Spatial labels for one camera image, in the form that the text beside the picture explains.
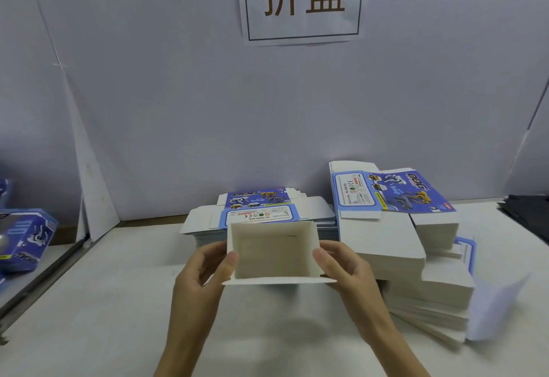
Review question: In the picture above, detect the person's right hand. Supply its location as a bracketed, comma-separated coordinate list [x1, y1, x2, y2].
[311, 239, 391, 343]

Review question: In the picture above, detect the person's left hand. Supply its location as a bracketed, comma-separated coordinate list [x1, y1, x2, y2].
[172, 239, 241, 348]

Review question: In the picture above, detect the stack of boxes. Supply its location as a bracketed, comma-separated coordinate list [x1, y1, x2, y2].
[180, 186, 340, 249]
[328, 160, 478, 346]

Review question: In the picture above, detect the blue dog-print cardboard box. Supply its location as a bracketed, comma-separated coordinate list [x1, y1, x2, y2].
[223, 220, 337, 286]

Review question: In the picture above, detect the pile of blue boxes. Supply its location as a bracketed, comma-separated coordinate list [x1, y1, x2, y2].
[0, 175, 59, 292]

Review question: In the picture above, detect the person's left forearm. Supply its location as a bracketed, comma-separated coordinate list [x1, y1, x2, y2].
[154, 334, 216, 377]

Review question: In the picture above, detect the person's right forearm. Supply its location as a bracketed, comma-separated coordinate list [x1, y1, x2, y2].
[360, 316, 430, 377]

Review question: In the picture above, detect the white folded paper sheet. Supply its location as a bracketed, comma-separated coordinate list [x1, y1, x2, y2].
[466, 272, 533, 343]

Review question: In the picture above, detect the black object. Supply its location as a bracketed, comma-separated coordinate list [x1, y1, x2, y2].
[500, 194, 549, 245]

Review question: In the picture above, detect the white paper wall sign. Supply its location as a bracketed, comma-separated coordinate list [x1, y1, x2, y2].
[236, 0, 370, 45]

